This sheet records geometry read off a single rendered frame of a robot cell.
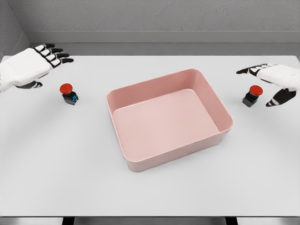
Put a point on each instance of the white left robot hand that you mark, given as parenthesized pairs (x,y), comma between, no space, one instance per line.
(25,64)

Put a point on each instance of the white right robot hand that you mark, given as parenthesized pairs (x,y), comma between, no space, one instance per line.
(279,75)

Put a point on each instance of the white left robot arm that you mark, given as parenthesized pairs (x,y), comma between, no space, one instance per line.
(4,77)

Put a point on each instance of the pink rectangular plastic basket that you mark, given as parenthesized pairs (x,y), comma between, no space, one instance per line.
(169,119)

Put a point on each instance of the red button industrial switch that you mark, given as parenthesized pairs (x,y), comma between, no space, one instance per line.
(253,95)
(68,92)

